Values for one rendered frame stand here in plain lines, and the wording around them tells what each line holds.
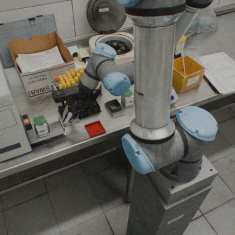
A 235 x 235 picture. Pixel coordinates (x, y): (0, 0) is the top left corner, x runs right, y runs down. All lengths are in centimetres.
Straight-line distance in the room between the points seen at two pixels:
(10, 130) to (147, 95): 52
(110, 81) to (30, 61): 66
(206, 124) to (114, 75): 30
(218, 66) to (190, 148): 84
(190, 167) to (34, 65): 88
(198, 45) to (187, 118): 99
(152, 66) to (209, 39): 122
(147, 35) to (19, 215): 159
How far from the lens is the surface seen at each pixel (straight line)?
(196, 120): 71
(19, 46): 140
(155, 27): 51
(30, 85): 118
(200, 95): 128
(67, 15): 146
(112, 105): 113
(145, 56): 53
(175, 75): 124
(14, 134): 93
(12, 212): 193
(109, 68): 81
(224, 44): 172
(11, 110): 86
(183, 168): 81
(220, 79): 139
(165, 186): 84
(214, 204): 198
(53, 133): 101
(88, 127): 106
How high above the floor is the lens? 168
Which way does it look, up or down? 48 degrees down
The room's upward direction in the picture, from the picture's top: 2 degrees clockwise
